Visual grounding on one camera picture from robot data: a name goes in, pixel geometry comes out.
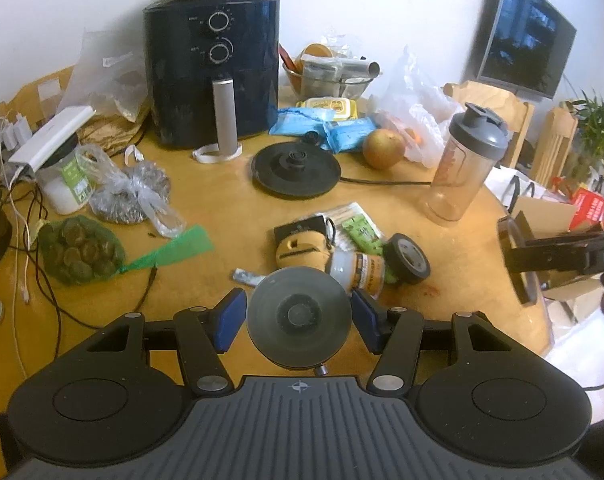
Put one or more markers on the small black box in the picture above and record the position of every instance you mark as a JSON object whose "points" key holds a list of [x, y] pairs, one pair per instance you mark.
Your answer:
{"points": [[299, 225]]}

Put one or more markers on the bagged steel wool scrubbers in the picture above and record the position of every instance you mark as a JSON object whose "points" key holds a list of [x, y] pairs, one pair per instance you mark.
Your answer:
{"points": [[126, 195]]}

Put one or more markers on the yellow earbud case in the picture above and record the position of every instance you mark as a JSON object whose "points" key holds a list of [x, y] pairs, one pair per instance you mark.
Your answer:
{"points": [[302, 255]]}

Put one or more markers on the wall television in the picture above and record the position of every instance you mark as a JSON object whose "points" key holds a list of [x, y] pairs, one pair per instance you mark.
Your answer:
{"points": [[524, 35]]}

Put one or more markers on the orange fruit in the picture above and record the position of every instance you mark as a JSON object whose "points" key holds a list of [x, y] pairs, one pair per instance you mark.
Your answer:
{"points": [[383, 149]]}

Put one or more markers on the cotton swab bag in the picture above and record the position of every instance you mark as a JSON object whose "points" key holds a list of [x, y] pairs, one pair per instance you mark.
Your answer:
{"points": [[352, 211]]}

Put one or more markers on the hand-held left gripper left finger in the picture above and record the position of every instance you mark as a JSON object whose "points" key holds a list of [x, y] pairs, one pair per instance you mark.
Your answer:
{"points": [[230, 317]]}

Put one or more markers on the small black cap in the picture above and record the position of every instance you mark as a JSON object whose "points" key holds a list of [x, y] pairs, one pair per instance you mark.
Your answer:
{"points": [[312, 137]]}

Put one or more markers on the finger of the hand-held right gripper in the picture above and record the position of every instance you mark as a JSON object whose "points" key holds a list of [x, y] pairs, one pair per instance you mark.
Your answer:
{"points": [[547, 257]]}

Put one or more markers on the plastic jar green label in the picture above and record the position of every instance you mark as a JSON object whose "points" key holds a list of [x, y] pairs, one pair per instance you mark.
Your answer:
{"points": [[64, 185]]}

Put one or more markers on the white pill bottle yellow label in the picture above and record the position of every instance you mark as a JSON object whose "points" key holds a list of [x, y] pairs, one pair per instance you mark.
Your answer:
{"points": [[357, 270]]}

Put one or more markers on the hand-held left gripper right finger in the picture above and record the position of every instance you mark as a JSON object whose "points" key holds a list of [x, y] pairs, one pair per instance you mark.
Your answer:
{"points": [[364, 317]]}

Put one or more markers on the white charger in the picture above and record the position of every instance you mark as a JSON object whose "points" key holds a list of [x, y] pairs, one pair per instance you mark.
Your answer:
{"points": [[11, 132]]}

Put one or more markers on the brown cardboard box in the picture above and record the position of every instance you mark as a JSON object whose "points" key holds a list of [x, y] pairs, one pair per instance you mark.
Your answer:
{"points": [[547, 217]]}

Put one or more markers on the black tape roll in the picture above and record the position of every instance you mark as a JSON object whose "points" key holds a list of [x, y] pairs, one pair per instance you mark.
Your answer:
{"points": [[407, 260]]}

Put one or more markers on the green potted plant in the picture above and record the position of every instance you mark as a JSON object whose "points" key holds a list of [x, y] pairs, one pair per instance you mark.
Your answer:
{"points": [[599, 130]]}

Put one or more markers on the foil roll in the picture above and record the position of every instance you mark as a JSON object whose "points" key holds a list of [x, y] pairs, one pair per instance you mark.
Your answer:
{"points": [[342, 67]]}

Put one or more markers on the glass bowl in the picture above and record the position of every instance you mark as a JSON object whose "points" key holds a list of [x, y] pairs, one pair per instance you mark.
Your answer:
{"points": [[327, 85]]}

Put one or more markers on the small foil tube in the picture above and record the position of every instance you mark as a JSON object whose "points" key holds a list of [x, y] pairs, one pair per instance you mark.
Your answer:
{"points": [[247, 277]]}

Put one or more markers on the orange round container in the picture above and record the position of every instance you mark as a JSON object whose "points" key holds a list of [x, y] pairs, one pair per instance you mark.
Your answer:
{"points": [[316, 51]]}

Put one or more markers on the white paper bag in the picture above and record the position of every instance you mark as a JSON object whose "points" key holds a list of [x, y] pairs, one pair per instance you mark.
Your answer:
{"points": [[507, 185]]}

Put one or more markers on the black kettle base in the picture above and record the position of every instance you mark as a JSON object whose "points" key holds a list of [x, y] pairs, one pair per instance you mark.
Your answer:
{"points": [[294, 170]]}

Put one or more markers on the green mesh bag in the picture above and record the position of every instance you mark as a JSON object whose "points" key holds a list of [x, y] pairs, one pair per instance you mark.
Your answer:
{"points": [[76, 250]]}

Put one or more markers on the white plastic bags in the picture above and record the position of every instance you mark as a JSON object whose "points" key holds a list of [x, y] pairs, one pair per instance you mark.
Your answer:
{"points": [[422, 105]]}

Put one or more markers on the green snack packet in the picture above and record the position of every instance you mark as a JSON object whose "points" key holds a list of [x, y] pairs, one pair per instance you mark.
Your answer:
{"points": [[364, 232]]}

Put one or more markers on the dark blue air fryer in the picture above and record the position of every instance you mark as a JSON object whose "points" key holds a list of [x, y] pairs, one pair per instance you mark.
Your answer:
{"points": [[206, 105]]}

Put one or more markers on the red carton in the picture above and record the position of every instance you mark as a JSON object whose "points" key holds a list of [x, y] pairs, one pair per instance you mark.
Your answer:
{"points": [[589, 207]]}

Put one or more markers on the blue wipes packet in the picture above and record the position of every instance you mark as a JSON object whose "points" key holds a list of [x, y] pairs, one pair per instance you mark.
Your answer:
{"points": [[352, 135], [297, 122]]}

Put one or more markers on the yellow wipes pack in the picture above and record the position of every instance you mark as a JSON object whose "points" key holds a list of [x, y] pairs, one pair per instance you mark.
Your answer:
{"points": [[332, 108]]}

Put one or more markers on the black carabiner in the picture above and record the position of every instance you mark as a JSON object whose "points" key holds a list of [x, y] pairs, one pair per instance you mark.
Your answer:
{"points": [[330, 235]]}

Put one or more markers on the clear plastic bag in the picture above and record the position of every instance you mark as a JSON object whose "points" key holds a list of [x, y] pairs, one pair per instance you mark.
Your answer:
{"points": [[106, 75]]}

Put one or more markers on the clear shaker bottle grey lid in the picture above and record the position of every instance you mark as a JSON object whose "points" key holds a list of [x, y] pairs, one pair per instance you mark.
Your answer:
{"points": [[457, 170]]}

